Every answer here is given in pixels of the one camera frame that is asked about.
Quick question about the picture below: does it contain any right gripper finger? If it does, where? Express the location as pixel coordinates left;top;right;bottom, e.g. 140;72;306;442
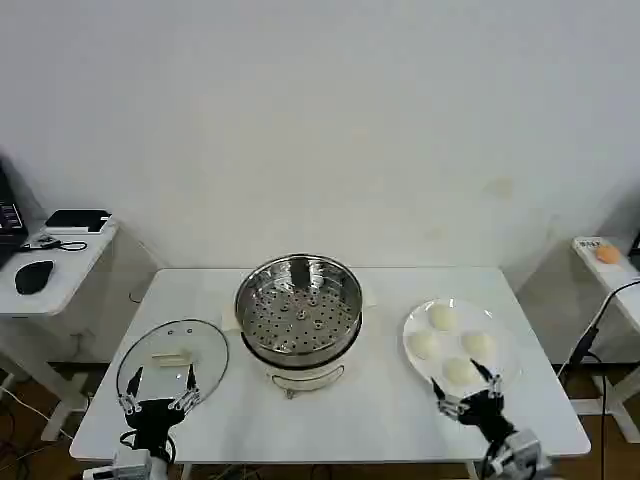
469;357;504;400
430;377;470;418

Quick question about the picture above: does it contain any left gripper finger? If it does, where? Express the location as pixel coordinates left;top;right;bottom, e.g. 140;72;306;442
117;367;145;415
171;363;202;415

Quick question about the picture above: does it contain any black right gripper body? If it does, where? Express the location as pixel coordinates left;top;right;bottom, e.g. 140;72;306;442
455;391;516;445

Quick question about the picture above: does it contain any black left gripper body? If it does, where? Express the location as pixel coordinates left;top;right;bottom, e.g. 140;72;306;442
124;398;185;452

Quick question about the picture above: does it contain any white steamed bun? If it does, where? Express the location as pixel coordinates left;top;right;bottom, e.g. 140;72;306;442
428;303;459;332
460;330;496;357
443;356;480;387
408;329;442;360

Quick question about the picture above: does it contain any white round plate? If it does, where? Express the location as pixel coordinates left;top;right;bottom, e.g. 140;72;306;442
402;298;525;396

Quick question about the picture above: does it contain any white cooker base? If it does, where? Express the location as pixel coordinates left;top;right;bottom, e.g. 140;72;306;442
241;327;364;401

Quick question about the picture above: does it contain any black computer mouse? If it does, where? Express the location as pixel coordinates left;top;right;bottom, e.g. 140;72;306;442
14;259;55;295

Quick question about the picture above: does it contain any steel steamer basket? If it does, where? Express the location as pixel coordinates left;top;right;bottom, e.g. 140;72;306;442
234;253;365;369

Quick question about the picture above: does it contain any white flat box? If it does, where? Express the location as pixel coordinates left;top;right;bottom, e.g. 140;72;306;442
44;218;114;236

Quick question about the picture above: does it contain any white narrow side desk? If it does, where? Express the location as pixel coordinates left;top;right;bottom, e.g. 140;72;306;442
572;234;640;444

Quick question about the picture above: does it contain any black flat device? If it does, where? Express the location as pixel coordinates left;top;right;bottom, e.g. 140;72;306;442
45;208;113;229

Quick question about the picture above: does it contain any black laptop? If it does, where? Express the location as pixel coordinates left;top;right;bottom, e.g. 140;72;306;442
0;159;29;266

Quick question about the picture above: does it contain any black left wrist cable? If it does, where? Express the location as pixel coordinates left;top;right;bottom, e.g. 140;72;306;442
117;429;177;464

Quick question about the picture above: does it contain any glass lid with cream handle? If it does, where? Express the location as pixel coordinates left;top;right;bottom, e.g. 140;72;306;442
115;318;230;409

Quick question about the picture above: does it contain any black cable with plug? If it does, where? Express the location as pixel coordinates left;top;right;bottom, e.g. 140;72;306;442
569;278;640;369

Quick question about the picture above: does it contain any black lanyard with keys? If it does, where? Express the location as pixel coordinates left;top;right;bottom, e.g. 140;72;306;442
20;233;87;252

